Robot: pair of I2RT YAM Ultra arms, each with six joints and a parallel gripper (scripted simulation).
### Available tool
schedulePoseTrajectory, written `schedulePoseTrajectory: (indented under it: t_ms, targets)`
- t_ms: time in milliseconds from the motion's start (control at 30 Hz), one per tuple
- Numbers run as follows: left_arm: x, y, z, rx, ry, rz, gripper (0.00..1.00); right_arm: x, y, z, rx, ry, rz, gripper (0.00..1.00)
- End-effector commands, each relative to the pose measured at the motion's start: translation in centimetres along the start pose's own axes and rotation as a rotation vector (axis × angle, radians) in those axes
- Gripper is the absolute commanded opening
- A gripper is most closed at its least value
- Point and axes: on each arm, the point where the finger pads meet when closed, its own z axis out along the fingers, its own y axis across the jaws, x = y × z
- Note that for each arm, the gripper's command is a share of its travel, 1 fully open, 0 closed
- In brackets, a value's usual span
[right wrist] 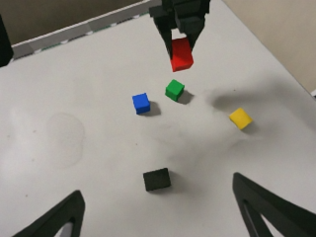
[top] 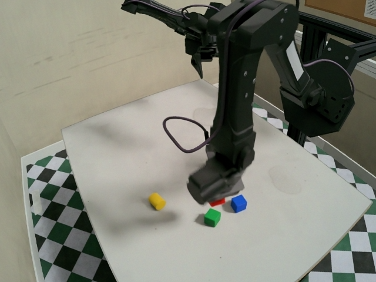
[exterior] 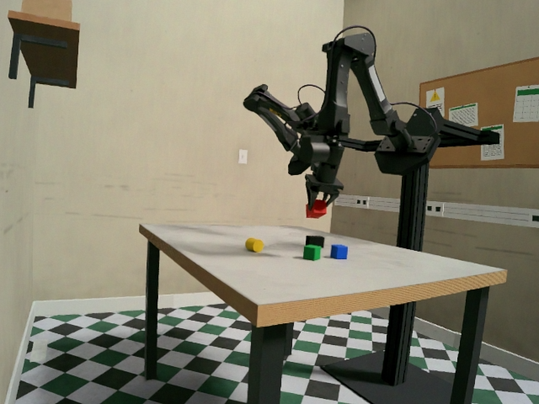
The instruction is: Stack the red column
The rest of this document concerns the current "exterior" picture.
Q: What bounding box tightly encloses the blue cube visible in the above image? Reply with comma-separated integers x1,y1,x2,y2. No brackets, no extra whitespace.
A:
330,245,348,259

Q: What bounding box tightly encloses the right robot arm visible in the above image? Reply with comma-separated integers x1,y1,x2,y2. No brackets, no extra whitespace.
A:
243,84,318,162

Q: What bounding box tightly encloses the yellow cylinder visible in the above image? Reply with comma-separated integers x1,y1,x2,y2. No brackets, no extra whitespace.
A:
245,237,264,253

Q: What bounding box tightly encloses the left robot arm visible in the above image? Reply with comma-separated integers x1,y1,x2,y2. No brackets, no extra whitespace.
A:
299,32,434,167

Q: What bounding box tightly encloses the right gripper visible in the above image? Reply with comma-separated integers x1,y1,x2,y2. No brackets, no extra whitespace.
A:
299,123,319,145

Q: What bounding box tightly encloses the red rectangular block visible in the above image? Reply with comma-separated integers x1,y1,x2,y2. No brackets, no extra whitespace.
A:
306,199,327,218

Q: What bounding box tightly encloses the green cube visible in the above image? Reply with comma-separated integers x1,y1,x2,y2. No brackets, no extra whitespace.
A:
303,245,321,261

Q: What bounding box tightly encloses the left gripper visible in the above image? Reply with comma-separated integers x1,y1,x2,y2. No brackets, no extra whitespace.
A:
304,162,344,210

